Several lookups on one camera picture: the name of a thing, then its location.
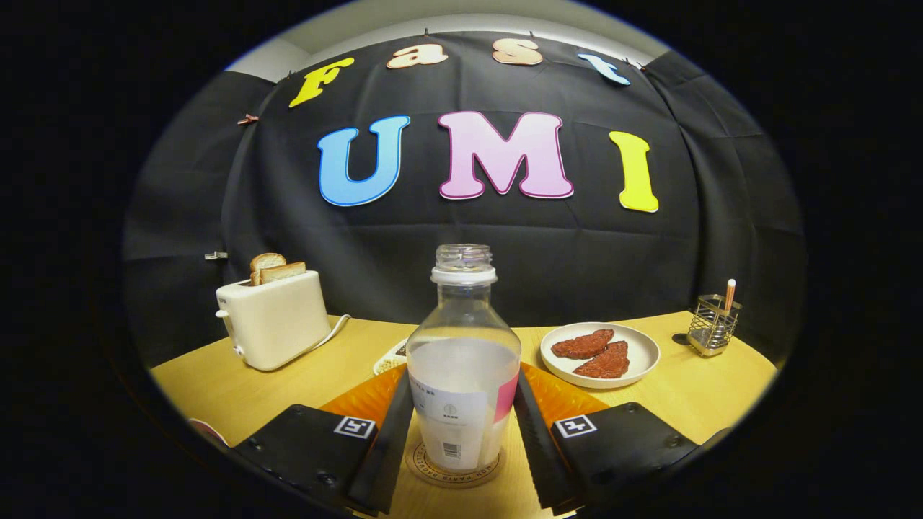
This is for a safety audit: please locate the cream cup with wooden handle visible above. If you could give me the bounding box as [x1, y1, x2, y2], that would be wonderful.
[189, 418, 231, 448]

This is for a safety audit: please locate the cream toaster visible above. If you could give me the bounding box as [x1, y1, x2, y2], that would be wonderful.
[215, 270, 332, 372]

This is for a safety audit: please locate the round wooden coaster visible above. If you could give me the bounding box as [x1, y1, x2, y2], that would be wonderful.
[404, 432, 505, 489]

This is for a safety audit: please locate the clear juice bottle white label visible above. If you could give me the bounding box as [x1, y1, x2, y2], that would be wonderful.
[405, 244, 522, 474]

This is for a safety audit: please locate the wooden table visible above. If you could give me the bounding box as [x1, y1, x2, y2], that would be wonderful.
[148, 310, 780, 519]

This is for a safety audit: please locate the small white dish with seeds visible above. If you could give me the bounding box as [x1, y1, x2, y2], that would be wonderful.
[372, 337, 409, 377]

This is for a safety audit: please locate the white toaster cable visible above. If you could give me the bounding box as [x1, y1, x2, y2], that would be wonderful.
[310, 314, 352, 354]

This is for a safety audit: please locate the metal wire holder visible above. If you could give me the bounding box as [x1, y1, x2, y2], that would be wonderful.
[686, 293, 742, 358]

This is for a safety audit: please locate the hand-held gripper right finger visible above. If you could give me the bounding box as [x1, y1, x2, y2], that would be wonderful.
[513, 364, 700, 516]

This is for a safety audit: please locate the white round plate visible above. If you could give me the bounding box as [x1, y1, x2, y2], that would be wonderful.
[539, 321, 661, 390]

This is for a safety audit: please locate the brown meat patty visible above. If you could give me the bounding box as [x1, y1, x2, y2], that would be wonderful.
[573, 340, 630, 380]
[551, 329, 616, 360]

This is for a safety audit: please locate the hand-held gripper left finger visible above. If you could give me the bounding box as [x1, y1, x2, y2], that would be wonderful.
[234, 364, 415, 516]

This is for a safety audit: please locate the toast slice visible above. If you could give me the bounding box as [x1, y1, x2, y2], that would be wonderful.
[249, 253, 288, 285]
[258, 262, 307, 285]

